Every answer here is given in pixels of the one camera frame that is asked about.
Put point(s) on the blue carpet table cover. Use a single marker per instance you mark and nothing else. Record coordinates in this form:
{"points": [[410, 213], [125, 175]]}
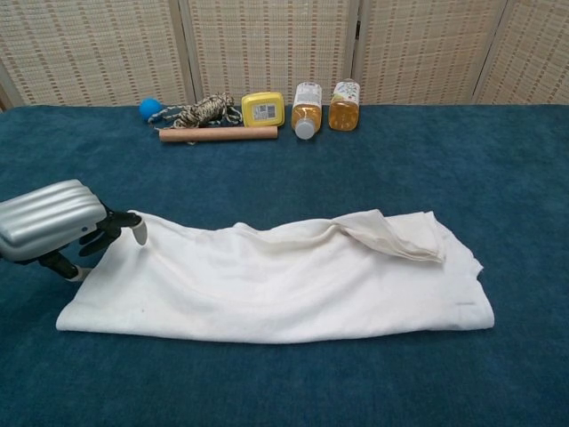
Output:
{"points": [[311, 178]]}

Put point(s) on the wooden rolling pin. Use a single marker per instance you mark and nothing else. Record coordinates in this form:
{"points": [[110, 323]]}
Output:
{"points": [[213, 134]]}

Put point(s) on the tea bottle with floral label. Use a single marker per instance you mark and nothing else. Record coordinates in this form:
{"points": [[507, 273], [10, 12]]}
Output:
{"points": [[343, 113]]}

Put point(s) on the woven bamboo screen panel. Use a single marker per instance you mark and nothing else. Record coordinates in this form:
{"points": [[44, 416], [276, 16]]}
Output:
{"points": [[89, 49], [427, 49], [271, 44], [533, 53]]}

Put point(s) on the tea bottle with white label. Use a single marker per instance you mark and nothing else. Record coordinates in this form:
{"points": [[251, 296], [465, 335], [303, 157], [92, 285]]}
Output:
{"points": [[306, 113]]}

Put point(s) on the yellow plastic box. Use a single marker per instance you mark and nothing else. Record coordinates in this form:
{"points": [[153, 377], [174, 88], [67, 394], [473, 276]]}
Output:
{"points": [[262, 111]]}

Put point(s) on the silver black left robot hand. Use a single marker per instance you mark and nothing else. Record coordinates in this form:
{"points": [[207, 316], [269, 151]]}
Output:
{"points": [[44, 213]]}

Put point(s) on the blue ball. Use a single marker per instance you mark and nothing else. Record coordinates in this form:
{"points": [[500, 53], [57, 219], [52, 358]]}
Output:
{"points": [[150, 109]]}

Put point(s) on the white T-shirt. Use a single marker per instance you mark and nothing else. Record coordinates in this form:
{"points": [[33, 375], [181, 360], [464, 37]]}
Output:
{"points": [[266, 289]]}

